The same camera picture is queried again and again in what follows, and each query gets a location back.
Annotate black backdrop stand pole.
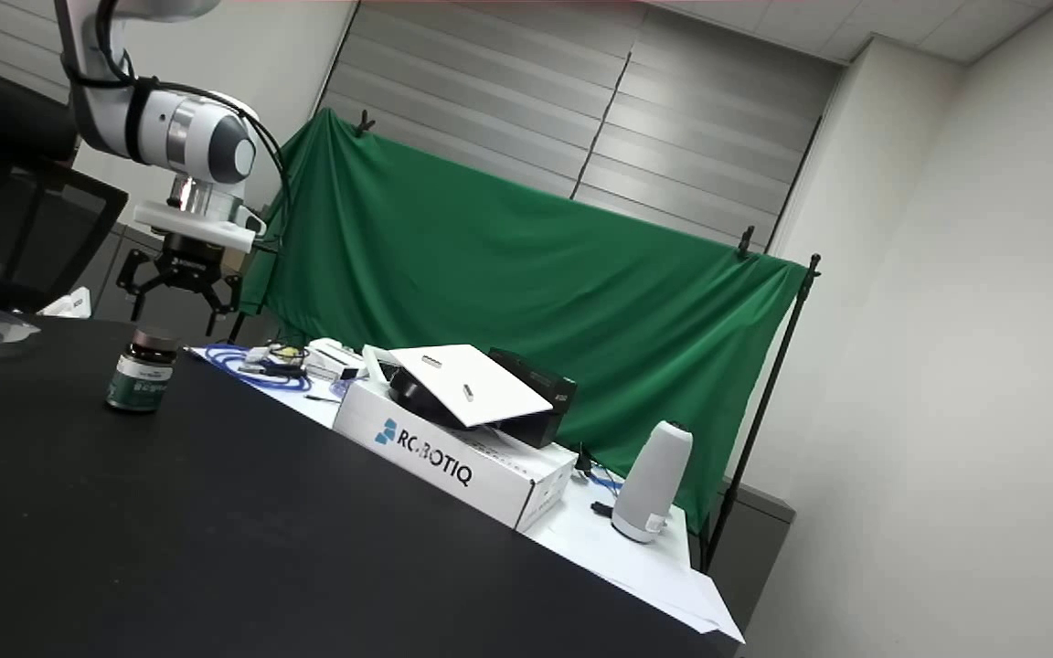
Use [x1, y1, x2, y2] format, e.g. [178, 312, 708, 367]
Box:
[699, 254, 828, 572]

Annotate dark green supplement bottle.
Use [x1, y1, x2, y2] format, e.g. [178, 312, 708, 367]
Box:
[103, 327, 183, 417]

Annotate white flat box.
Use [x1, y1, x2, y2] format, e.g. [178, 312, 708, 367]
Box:
[299, 335, 366, 384]

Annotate white Robotiq cardboard box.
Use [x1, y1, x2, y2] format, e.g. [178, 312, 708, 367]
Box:
[328, 341, 582, 534]

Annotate green backdrop cloth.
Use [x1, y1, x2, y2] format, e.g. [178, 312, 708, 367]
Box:
[237, 105, 814, 541]

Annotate grey window blinds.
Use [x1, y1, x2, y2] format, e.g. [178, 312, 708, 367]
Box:
[315, 0, 848, 255]

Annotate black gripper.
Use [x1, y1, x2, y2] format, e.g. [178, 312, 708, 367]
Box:
[114, 234, 253, 347]

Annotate dark grey low cabinet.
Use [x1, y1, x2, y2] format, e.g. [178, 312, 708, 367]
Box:
[706, 484, 796, 603]

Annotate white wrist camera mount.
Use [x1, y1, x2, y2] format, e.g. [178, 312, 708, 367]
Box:
[126, 177, 262, 255]

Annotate black office chair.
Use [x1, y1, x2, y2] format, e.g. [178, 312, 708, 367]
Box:
[0, 54, 132, 317]

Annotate black round device in box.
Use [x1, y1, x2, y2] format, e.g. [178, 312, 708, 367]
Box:
[488, 350, 582, 450]

